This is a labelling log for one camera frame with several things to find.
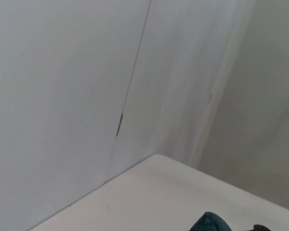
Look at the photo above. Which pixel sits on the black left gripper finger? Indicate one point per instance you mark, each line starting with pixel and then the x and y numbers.
pixel 261 228

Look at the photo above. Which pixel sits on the dark teal insulated lunch bag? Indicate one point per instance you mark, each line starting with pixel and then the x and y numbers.
pixel 209 222

